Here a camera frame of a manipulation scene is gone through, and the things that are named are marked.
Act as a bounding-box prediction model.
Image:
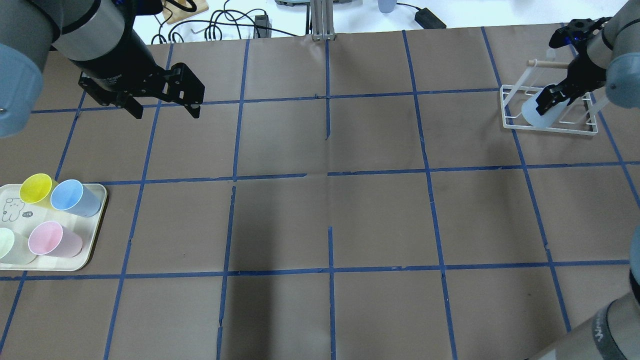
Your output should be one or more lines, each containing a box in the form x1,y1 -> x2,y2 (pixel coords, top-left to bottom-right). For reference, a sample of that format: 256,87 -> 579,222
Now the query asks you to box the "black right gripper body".
549,18 -> 610,101

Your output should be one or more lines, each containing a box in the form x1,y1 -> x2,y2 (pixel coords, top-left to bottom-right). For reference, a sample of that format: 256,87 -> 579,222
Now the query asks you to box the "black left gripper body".
78,63 -> 206,108

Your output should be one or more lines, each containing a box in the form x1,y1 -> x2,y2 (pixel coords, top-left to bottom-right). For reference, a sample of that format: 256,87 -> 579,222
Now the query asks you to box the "pale blue plastic cup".
521,84 -> 571,128

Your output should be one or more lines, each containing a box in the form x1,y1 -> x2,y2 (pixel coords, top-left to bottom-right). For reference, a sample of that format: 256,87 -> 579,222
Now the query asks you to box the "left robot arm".
0,0 -> 205,138

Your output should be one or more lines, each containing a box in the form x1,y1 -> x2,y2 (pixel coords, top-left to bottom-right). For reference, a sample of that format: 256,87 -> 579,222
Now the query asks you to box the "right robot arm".
521,0 -> 640,360

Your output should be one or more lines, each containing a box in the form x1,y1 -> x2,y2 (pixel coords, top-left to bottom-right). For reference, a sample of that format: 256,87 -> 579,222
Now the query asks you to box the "yellow plastic cup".
19,173 -> 58,210

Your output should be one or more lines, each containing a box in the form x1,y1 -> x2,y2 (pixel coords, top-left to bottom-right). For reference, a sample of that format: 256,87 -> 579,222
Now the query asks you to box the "pink plastic cup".
28,220 -> 83,258

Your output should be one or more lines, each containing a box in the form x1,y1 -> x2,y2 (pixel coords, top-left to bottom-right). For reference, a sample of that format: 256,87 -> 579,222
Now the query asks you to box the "pale green plastic cup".
0,227 -> 37,265

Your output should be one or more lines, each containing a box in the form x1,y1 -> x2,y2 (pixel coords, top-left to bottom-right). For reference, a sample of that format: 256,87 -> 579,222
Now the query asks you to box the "blue cup in background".
377,0 -> 397,14

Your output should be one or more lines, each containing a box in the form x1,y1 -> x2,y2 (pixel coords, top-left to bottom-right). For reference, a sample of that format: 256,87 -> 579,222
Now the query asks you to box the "wooden board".
161,0 -> 210,25

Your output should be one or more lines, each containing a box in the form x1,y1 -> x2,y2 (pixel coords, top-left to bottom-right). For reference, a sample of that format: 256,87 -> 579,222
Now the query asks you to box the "black power brick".
253,14 -> 272,39

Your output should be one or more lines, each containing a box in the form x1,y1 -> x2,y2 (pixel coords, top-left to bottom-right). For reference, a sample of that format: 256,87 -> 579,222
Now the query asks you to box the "black power adapter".
414,7 -> 447,30

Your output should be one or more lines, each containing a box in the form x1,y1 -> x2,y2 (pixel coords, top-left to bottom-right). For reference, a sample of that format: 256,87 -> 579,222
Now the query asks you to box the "cream plastic tray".
0,183 -> 108,272

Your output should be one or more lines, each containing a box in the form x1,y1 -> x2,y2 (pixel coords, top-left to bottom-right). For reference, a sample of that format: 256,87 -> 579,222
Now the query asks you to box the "white wire cup rack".
499,59 -> 610,136

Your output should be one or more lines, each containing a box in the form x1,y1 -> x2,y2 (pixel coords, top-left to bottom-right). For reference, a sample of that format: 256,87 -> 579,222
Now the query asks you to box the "black cable bundle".
151,0 -> 301,45

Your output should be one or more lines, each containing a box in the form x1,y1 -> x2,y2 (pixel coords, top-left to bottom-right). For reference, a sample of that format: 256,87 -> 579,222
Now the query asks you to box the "aluminium frame post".
310,0 -> 336,42

